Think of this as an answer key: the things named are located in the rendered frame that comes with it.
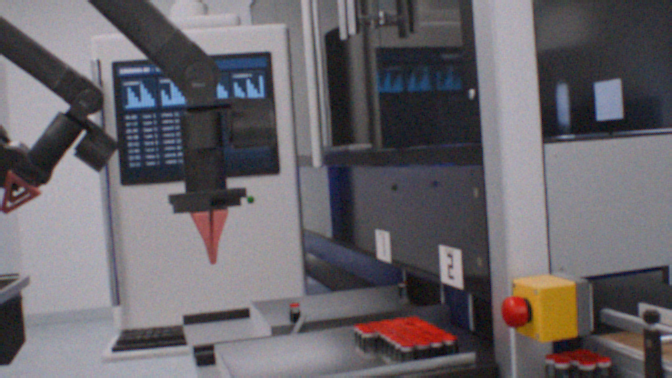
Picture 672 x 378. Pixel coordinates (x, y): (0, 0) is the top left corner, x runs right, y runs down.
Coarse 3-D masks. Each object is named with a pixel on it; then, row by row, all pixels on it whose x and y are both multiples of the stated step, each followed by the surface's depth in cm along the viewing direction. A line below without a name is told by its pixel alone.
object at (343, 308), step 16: (368, 288) 166; (384, 288) 167; (256, 304) 160; (272, 304) 161; (288, 304) 162; (304, 304) 162; (320, 304) 163; (336, 304) 164; (352, 304) 165; (368, 304) 165; (384, 304) 163; (400, 304) 162; (448, 304) 143; (256, 320) 152; (272, 320) 155; (288, 320) 154; (320, 320) 137; (336, 320) 138; (352, 320) 139; (368, 320) 139; (384, 320) 140; (432, 320) 143; (448, 320) 143
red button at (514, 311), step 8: (512, 296) 96; (520, 296) 95; (504, 304) 96; (512, 304) 94; (520, 304) 94; (504, 312) 96; (512, 312) 94; (520, 312) 94; (504, 320) 96; (512, 320) 94; (520, 320) 94
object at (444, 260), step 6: (444, 252) 122; (450, 252) 120; (456, 252) 118; (444, 258) 123; (450, 258) 120; (456, 258) 118; (444, 264) 123; (450, 264) 121; (456, 264) 118; (444, 270) 123; (450, 270) 121; (456, 270) 118; (444, 276) 123; (456, 276) 118; (444, 282) 123; (450, 282) 121; (456, 282) 119; (462, 282) 116; (462, 288) 117
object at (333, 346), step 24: (288, 336) 127; (312, 336) 128; (336, 336) 129; (216, 360) 123; (240, 360) 125; (264, 360) 125; (288, 360) 124; (312, 360) 123; (336, 360) 122; (360, 360) 121; (432, 360) 106; (456, 360) 107
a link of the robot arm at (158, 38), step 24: (96, 0) 95; (120, 0) 96; (144, 0) 97; (120, 24) 96; (144, 24) 97; (168, 24) 97; (144, 48) 97; (168, 48) 97; (192, 48) 98; (168, 72) 98; (216, 72) 99
